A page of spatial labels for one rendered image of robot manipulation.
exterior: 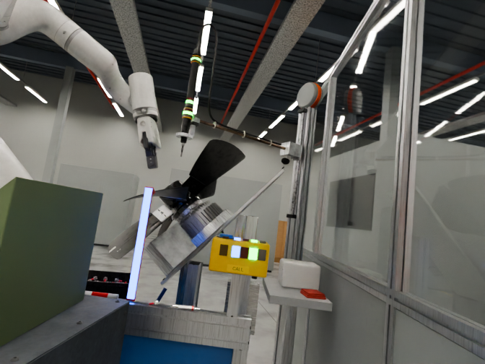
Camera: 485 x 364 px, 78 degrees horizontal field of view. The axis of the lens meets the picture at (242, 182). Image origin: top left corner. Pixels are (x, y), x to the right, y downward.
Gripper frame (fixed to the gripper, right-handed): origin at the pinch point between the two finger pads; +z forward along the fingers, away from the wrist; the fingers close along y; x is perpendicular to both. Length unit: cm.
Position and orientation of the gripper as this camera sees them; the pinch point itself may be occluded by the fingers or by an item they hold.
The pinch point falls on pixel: (152, 162)
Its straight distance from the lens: 107.8
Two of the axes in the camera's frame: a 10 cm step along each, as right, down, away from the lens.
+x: -9.9, 1.7, 0.0
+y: 0.2, 1.1, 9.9
